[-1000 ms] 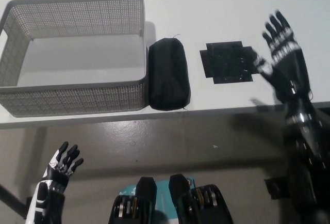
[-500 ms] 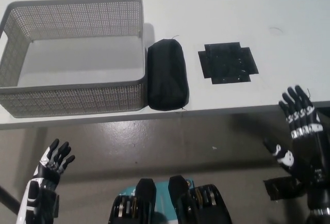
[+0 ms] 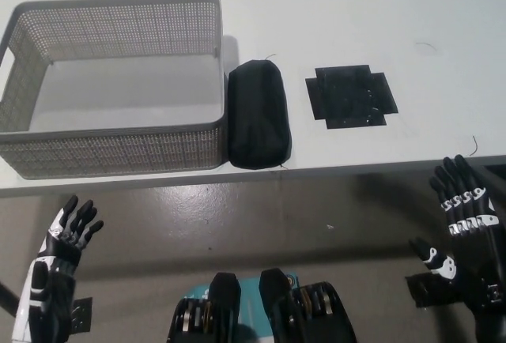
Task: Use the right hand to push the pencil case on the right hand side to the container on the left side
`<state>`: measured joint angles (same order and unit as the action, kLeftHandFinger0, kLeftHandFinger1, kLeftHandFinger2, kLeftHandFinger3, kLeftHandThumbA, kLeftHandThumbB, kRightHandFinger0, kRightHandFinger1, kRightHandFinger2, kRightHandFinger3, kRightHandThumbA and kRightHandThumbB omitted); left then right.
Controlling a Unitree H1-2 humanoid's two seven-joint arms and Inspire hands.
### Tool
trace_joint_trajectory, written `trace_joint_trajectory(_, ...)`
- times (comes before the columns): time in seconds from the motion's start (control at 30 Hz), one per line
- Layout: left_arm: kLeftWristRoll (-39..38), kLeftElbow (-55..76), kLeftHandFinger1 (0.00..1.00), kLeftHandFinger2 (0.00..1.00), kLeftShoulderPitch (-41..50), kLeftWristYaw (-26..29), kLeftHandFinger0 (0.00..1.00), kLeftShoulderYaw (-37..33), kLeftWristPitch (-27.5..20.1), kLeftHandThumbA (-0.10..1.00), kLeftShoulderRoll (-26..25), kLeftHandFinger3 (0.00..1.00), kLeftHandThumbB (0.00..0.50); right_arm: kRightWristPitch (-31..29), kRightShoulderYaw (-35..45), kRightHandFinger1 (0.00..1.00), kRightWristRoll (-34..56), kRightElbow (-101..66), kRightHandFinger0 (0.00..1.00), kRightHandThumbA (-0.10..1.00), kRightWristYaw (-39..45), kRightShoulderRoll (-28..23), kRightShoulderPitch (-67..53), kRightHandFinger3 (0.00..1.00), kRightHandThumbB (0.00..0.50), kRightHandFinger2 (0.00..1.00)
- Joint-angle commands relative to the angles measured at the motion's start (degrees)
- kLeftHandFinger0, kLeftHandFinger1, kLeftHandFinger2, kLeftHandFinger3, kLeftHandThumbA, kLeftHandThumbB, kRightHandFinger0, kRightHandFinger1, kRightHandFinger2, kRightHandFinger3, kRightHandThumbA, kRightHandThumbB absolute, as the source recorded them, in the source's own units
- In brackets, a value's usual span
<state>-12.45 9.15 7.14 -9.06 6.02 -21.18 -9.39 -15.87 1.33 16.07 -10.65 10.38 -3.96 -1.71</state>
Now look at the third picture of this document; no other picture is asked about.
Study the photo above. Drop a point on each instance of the black diagonal floor bar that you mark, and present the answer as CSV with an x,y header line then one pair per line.
x,y
8,297

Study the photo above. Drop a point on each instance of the large black floor tape patch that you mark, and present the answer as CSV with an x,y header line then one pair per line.
x,y
423,289

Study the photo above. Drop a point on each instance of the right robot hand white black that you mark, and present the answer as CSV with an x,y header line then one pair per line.
x,y
478,256

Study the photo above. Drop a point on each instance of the black fabric pencil case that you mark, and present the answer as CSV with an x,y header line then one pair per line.
x,y
259,121

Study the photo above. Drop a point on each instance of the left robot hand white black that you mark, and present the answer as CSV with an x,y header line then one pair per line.
x,y
55,264

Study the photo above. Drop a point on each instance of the black tape cross patch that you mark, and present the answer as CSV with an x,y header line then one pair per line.
x,y
348,98

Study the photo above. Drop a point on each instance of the robot body black teal blocks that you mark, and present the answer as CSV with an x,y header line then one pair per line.
x,y
225,291

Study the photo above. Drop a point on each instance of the small black floor tape patch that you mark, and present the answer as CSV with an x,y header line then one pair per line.
x,y
82,315

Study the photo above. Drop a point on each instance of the grey perforated plastic basket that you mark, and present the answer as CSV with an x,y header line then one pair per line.
x,y
118,149

